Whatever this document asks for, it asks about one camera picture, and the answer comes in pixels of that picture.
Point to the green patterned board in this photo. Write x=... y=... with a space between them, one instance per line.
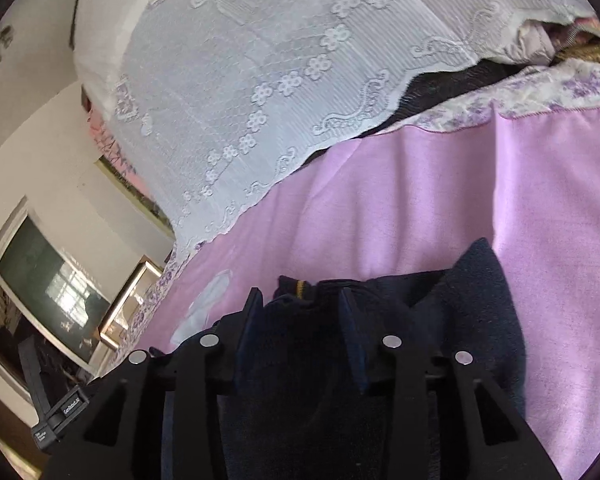
x=137 y=198

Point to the pink floral quilt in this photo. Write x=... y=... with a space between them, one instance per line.
x=105 y=141

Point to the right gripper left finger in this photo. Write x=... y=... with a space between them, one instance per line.
x=157 y=417

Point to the window with white frame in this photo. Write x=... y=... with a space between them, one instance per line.
x=44 y=293

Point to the white lace cover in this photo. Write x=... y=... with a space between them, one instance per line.
x=215 y=101

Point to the pink satin bedspread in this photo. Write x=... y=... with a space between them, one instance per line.
x=413 y=200

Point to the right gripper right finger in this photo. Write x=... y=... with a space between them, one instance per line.
x=449 y=413

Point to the navy knit school cardigan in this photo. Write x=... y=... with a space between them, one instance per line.
x=310 y=400

